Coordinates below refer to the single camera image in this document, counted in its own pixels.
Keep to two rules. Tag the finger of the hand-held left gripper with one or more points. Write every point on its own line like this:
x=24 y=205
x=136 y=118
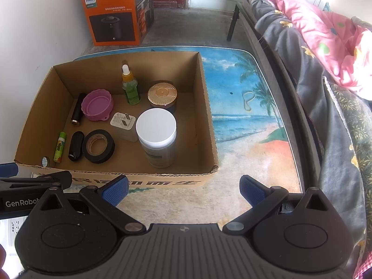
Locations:
x=8 y=170

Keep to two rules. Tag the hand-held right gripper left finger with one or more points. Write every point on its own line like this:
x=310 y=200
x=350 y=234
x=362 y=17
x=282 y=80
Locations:
x=114 y=190

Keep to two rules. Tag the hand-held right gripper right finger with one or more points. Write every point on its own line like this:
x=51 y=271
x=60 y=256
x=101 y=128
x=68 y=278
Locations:
x=252 y=190

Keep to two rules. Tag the green lip balm tube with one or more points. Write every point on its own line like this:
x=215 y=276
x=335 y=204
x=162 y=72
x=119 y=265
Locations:
x=59 y=148

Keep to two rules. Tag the brown cardboard box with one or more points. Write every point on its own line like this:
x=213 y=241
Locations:
x=189 y=151

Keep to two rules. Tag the green dropper bottle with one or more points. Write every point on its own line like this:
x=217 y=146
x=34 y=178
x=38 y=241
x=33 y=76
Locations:
x=131 y=93

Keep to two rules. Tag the person's left hand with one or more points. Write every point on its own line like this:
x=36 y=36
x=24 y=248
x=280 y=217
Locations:
x=2 y=255

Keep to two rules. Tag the black tape roll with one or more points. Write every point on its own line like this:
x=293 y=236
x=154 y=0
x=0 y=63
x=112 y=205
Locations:
x=98 y=159

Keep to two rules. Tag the small silver round object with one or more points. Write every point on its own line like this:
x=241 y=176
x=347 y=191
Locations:
x=45 y=162

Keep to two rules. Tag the small black oval case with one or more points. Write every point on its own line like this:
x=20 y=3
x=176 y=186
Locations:
x=76 y=145

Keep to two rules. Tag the white charger plug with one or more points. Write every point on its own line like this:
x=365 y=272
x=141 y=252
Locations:
x=122 y=120

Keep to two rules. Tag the jar with white lid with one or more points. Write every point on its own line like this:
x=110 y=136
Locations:
x=157 y=128

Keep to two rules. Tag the pink silicone cup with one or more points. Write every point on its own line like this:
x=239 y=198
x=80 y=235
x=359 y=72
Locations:
x=97 y=104

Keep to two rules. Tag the black cylinder with gold end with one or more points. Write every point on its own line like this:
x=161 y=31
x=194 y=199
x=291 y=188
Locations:
x=78 y=110

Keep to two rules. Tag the rubber band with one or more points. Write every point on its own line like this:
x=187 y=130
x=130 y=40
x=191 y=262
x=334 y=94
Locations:
x=243 y=100

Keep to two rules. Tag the jar with gold lid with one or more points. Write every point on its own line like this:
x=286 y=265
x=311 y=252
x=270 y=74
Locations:
x=162 y=93

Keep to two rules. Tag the green floral blanket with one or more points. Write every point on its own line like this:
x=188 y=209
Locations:
x=357 y=122

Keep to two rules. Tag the red checked cloth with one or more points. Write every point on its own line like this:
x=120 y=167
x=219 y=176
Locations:
x=364 y=264

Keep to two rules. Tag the grey printed blanket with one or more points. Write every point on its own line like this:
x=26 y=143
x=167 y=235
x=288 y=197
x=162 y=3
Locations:
x=290 y=40

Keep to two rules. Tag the pink printed blanket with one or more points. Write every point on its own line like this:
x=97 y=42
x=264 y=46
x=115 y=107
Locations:
x=319 y=35

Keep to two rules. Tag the orange appliance carton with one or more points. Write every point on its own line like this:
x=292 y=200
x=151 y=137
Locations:
x=116 y=11

